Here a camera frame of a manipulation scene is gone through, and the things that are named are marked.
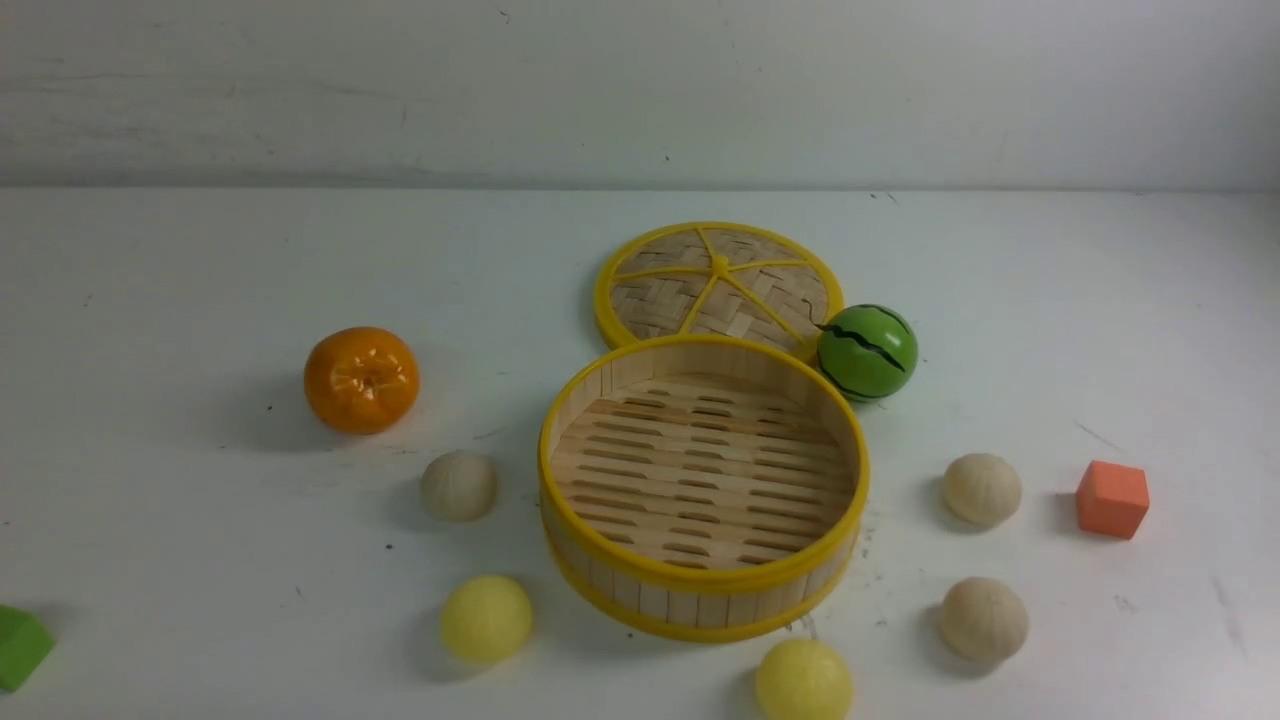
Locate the white bun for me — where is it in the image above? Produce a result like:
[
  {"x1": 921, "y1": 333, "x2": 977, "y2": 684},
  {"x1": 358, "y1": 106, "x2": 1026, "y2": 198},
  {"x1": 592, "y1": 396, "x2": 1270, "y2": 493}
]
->
[
  {"x1": 420, "y1": 450, "x2": 499, "y2": 523},
  {"x1": 942, "y1": 454, "x2": 1023, "y2": 530},
  {"x1": 938, "y1": 577, "x2": 1030, "y2": 665}
]

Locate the yellow bun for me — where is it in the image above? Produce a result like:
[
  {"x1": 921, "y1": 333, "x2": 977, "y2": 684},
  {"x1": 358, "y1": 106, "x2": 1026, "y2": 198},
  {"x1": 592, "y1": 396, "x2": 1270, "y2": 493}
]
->
[
  {"x1": 440, "y1": 575, "x2": 534, "y2": 666},
  {"x1": 754, "y1": 638, "x2": 854, "y2": 719}
]

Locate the yellow bun bottom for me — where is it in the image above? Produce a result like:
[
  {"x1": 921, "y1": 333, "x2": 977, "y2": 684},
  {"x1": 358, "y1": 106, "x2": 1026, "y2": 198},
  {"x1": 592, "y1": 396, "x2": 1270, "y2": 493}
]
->
[{"x1": 754, "y1": 638, "x2": 854, "y2": 719}]

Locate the woven bamboo steamer lid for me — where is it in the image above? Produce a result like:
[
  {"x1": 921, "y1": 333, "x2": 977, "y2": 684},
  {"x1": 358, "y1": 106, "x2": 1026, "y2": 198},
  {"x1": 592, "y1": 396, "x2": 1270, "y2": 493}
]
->
[{"x1": 591, "y1": 222, "x2": 846, "y2": 363}]

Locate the bamboo steamer tray yellow rim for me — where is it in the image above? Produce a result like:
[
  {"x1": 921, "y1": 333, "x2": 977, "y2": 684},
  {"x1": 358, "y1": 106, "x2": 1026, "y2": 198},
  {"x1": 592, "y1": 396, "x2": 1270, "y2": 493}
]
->
[{"x1": 538, "y1": 334, "x2": 870, "y2": 643}]

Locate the green toy watermelon ball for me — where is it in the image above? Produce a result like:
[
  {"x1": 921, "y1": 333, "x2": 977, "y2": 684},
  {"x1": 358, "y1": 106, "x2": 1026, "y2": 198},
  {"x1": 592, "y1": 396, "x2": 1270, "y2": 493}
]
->
[{"x1": 815, "y1": 304, "x2": 919, "y2": 404}]

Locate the orange toy tangerine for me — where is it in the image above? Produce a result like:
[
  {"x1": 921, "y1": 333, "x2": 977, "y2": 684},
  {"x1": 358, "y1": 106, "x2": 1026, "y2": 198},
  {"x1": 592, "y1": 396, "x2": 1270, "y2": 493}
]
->
[{"x1": 303, "y1": 325, "x2": 421, "y2": 436}]

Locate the orange cube block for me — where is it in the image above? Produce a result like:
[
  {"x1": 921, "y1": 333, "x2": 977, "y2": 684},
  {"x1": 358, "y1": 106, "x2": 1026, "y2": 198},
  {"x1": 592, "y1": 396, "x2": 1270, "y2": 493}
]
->
[{"x1": 1075, "y1": 460, "x2": 1149, "y2": 541}]

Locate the green block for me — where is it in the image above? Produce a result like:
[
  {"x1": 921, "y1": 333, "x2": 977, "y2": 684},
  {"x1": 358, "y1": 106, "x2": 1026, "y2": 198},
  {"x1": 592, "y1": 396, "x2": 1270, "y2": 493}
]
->
[{"x1": 0, "y1": 605, "x2": 56, "y2": 693}]

